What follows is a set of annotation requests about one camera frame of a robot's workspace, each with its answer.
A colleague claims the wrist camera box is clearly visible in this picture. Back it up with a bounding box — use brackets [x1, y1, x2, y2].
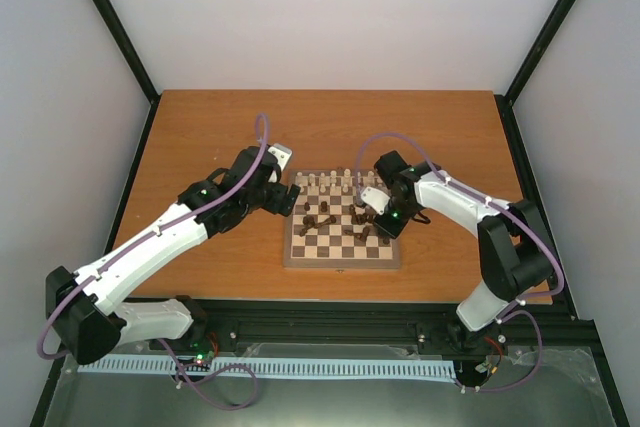
[359, 186, 390, 215]
[268, 143, 293, 183]

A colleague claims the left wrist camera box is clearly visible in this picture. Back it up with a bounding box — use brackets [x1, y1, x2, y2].
[268, 143, 293, 183]

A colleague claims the light blue cable duct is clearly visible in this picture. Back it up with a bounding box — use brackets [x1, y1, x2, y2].
[77, 354, 456, 383]

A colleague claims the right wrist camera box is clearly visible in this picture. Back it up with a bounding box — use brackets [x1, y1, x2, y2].
[359, 186, 390, 215]

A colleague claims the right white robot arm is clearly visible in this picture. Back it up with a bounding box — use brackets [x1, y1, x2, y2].
[360, 151, 559, 332]

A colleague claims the right black frame post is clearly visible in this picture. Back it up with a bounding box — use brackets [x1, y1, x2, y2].
[504, 0, 610, 101]

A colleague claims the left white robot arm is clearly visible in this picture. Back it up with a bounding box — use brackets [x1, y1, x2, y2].
[45, 144, 300, 365]

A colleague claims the white chess pieces row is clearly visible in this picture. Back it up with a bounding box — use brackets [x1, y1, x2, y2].
[290, 168, 383, 195]

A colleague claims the dark chess piece cluster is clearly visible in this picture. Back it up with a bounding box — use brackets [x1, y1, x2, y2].
[291, 197, 394, 247]

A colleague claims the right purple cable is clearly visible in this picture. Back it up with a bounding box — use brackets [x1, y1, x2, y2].
[353, 131, 566, 393]

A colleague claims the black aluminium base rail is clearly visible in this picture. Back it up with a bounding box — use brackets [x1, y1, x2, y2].
[64, 296, 601, 363]

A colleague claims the left black frame post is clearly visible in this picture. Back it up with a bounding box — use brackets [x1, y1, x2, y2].
[62, 0, 162, 103]

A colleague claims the wooden chess board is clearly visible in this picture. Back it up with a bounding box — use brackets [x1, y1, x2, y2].
[283, 168, 401, 271]

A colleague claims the black frame post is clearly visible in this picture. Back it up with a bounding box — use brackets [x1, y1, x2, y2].
[504, 0, 610, 101]
[62, 0, 162, 103]

